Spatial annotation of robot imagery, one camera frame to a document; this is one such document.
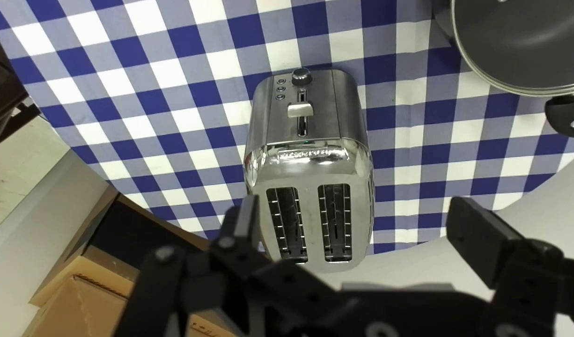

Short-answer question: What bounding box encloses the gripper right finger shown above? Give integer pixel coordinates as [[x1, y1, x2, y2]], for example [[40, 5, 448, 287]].
[[445, 196, 574, 337]]

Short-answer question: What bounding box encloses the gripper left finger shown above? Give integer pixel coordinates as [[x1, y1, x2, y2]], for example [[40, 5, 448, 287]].
[[113, 194, 348, 337]]

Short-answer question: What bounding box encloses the silver two-slot toaster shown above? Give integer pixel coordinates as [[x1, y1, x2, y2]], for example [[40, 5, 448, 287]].
[[243, 68, 375, 274]]

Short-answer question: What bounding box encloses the silver toaster lever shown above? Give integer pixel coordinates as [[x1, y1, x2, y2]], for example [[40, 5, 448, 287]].
[[287, 103, 316, 118]]

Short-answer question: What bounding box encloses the black toaster knob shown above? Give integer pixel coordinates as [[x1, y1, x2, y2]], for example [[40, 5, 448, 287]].
[[291, 68, 313, 86]]

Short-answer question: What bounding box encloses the cardboard box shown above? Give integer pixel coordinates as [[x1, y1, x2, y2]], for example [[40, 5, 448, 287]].
[[22, 194, 243, 337]]

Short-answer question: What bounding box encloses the blue white checkered tablecloth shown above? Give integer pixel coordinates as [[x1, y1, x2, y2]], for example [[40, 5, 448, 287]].
[[0, 0, 574, 256]]

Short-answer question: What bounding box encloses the black pan with lid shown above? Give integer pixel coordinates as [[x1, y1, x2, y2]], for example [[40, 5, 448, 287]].
[[432, 0, 574, 138]]

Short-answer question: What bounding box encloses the dark furniture piece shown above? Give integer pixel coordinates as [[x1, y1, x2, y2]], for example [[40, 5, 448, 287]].
[[0, 35, 42, 153]]

